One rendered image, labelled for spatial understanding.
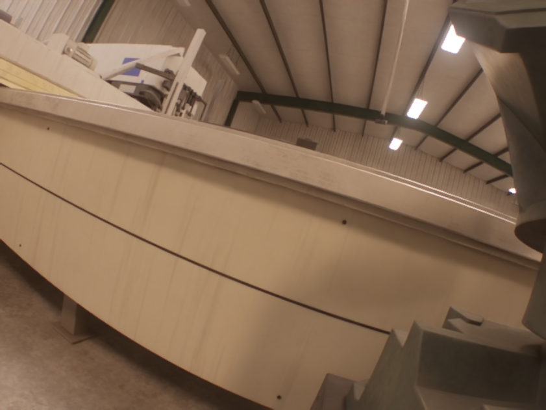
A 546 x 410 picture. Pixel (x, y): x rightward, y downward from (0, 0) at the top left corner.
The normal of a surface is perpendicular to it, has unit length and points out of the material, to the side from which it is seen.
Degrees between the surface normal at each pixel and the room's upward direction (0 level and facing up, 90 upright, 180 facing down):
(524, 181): 90
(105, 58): 90
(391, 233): 90
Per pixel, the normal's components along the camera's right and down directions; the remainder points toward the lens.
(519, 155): -0.77, -0.26
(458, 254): -0.21, -0.08
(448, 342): 0.08, -0.72
